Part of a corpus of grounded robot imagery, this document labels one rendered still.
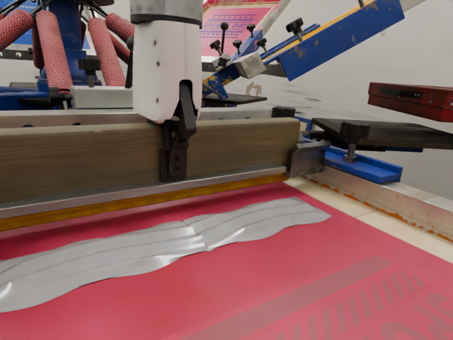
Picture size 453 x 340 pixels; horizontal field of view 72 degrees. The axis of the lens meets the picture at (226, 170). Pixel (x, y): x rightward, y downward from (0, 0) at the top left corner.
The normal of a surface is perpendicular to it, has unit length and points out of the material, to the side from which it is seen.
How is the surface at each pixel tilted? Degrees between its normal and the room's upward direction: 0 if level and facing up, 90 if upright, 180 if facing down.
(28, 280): 28
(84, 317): 0
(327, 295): 0
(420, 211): 90
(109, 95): 90
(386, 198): 90
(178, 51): 85
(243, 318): 0
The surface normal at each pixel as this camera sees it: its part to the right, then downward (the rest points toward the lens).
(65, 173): 0.53, 0.30
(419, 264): 0.06, -0.95
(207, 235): 0.41, -0.69
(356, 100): -0.84, 0.11
